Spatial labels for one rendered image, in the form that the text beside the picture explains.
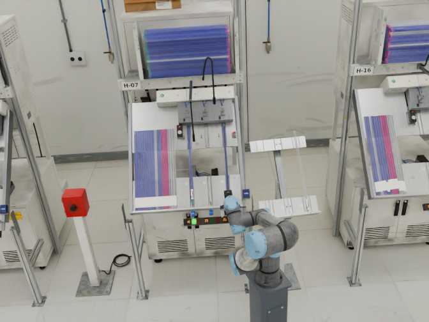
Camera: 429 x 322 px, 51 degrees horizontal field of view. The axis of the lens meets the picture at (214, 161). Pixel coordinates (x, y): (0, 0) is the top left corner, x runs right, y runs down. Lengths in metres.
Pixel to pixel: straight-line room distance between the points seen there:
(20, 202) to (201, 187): 1.28
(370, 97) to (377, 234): 1.03
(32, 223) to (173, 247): 0.99
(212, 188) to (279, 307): 0.78
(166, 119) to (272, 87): 1.83
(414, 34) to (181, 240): 2.02
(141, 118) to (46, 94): 1.95
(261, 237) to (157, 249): 1.56
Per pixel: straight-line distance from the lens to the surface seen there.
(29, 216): 3.36
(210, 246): 3.34
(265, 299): 2.49
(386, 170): 2.95
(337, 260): 3.48
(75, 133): 4.83
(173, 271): 3.40
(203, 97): 2.85
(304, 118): 4.71
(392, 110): 3.10
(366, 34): 3.13
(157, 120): 2.91
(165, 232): 3.25
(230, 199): 2.28
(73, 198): 2.94
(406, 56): 3.05
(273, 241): 1.92
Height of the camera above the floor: 2.32
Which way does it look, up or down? 30 degrees down
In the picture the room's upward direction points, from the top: 4 degrees counter-clockwise
